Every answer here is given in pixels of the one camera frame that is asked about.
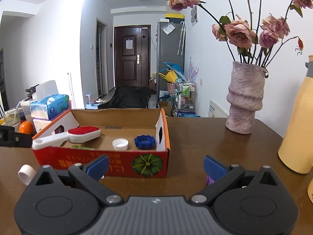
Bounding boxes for blue bottle cap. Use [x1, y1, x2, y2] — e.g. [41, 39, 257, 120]
[134, 135, 156, 150]

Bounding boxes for dark brown door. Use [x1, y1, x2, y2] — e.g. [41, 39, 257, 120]
[114, 25, 151, 96]

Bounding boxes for grey refrigerator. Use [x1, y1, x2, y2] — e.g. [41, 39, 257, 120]
[156, 21, 185, 103]

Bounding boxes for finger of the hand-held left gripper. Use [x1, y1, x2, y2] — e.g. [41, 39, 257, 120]
[15, 132, 33, 149]

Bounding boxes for wall poster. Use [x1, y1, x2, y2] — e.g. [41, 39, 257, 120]
[190, 5, 199, 27]

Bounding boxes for white ribbed bottle cap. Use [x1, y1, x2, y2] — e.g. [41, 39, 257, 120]
[112, 138, 129, 151]

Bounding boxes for brown cardboard carton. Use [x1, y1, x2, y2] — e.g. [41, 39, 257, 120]
[158, 101, 173, 116]

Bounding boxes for purple feather decoration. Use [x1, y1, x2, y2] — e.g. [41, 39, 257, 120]
[188, 56, 200, 82]

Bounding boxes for white red lint brush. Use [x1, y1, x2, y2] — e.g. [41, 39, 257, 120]
[32, 126, 101, 150]

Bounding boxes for yellow black box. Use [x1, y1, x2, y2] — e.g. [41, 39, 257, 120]
[165, 13, 185, 23]

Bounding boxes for red cardboard box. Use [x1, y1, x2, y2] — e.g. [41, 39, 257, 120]
[32, 108, 171, 178]

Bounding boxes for metal rack with bottles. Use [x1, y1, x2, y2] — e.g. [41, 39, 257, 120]
[175, 81, 197, 114]

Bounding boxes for white pole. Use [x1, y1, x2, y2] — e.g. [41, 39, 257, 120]
[67, 73, 73, 109]

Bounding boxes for yellow thermos jug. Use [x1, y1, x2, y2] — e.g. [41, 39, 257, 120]
[278, 55, 313, 174]

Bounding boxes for white tape ring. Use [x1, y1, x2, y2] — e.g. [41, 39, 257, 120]
[18, 164, 37, 186]

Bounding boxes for glass cup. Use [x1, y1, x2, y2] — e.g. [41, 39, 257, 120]
[3, 108, 21, 128]

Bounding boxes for clear plastic jar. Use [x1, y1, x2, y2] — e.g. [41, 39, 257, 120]
[20, 99, 37, 120]

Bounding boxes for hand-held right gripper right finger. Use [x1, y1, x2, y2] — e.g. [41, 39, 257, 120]
[189, 155, 286, 205]

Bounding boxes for yellow bear mug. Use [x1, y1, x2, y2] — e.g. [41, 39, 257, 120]
[307, 177, 313, 202]

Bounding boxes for black bag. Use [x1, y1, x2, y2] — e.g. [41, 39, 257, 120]
[98, 85, 152, 109]

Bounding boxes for white umbrella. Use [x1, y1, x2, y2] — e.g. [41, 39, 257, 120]
[177, 22, 186, 55]

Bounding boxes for blue tissue pack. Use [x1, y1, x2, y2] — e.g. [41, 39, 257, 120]
[30, 80, 70, 120]

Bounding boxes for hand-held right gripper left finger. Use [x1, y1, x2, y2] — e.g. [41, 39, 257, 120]
[29, 155, 124, 205]

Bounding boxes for pink textured vase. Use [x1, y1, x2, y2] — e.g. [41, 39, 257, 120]
[225, 61, 269, 135]

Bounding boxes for dried pink roses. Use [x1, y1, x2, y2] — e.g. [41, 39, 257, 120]
[166, 0, 313, 68]

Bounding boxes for orange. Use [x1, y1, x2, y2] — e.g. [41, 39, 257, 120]
[19, 121, 34, 135]

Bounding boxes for blue yellow plastic tools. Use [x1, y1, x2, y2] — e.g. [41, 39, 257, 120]
[158, 62, 186, 84]

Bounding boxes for clear plastic bag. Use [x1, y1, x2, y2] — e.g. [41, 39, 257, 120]
[163, 23, 176, 35]

